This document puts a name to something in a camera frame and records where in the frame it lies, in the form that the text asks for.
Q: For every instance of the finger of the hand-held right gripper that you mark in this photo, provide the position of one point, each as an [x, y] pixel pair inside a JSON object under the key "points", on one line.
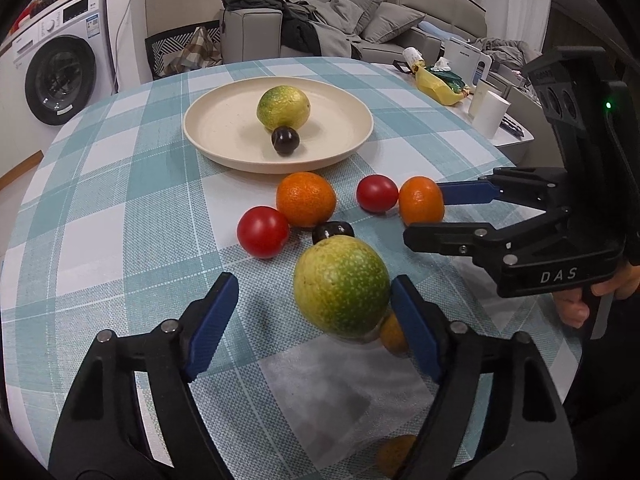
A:
{"points": [[440, 239], [465, 192]]}

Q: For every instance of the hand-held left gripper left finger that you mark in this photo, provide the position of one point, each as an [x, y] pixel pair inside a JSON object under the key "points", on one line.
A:
{"points": [[215, 320]]}

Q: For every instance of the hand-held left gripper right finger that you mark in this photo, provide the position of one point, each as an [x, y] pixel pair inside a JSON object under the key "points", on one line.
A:
{"points": [[415, 325]]}

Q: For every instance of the brown longan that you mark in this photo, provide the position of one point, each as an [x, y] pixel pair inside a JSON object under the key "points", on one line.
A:
{"points": [[392, 455], [392, 337]]}

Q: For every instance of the small orange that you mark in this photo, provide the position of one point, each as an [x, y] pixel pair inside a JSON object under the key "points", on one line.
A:
{"points": [[420, 200]]}

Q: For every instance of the red tomato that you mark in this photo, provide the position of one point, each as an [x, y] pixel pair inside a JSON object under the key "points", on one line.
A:
{"points": [[376, 193], [262, 232]]}

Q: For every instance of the large green guava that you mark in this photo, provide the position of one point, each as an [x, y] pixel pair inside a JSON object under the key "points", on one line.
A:
{"points": [[340, 285]]}

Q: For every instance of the dark purple plum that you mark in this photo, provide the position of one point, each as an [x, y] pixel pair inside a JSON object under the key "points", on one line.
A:
{"points": [[285, 141], [327, 232]]}

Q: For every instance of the large orange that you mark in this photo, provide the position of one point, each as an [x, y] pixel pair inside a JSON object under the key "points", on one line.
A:
{"points": [[305, 199]]}

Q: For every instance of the cream round plate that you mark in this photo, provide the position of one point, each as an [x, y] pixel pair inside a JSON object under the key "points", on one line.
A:
{"points": [[225, 130]]}

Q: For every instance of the person's right forearm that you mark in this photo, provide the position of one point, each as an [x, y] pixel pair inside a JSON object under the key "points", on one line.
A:
{"points": [[612, 365]]}

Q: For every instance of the person's right hand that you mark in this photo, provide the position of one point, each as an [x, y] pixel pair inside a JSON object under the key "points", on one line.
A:
{"points": [[570, 310]]}

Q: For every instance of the dark remote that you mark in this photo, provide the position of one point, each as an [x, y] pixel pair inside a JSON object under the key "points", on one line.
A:
{"points": [[512, 126]]}

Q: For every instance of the white cup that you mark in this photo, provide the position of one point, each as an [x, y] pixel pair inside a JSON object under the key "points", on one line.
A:
{"points": [[479, 92], [492, 115]]}

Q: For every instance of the yellow bag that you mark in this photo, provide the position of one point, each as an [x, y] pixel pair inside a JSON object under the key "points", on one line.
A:
{"points": [[432, 87]]}

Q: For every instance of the green snack bag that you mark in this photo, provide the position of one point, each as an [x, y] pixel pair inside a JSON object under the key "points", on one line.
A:
{"points": [[450, 80]]}

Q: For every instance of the white tissue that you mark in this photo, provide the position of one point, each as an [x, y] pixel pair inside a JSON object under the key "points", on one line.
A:
{"points": [[441, 64]]}

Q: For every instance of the teal checked tablecloth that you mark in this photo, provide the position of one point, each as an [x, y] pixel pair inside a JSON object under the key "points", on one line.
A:
{"points": [[125, 220]]}

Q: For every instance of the small black object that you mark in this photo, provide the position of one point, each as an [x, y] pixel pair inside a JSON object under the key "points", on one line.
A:
{"points": [[402, 66]]}

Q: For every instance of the white bottle yellow print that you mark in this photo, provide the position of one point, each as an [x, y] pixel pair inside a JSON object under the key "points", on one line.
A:
{"points": [[414, 56]]}

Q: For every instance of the grey blanket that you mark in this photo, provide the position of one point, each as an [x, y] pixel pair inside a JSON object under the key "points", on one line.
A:
{"points": [[510, 52]]}

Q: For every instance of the light blue cloth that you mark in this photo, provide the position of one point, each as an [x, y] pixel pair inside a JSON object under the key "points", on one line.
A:
{"points": [[435, 31]]}

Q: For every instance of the grey pillow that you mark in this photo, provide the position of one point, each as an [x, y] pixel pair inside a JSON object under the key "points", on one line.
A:
{"points": [[357, 7], [392, 22]]}

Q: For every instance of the yellow green guava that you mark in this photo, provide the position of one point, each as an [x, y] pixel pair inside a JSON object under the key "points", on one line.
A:
{"points": [[282, 105]]}

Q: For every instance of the grey clothes pile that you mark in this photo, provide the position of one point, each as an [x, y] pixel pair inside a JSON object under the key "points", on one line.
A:
{"points": [[332, 35]]}

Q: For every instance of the dark clothes pile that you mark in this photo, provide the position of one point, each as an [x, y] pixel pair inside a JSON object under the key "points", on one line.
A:
{"points": [[295, 25]]}

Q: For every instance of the grey sofa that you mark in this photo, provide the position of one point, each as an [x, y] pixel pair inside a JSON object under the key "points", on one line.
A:
{"points": [[250, 35]]}

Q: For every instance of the plaid cloth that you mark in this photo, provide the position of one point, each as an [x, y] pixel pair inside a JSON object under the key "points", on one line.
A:
{"points": [[197, 50]]}

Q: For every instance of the black patterned chair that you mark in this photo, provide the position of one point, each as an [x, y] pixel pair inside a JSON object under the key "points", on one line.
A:
{"points": [[160, 50]]}

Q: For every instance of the white washing machine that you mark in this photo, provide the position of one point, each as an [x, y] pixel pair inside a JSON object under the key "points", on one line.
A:
{"points": [[65, 85]]}

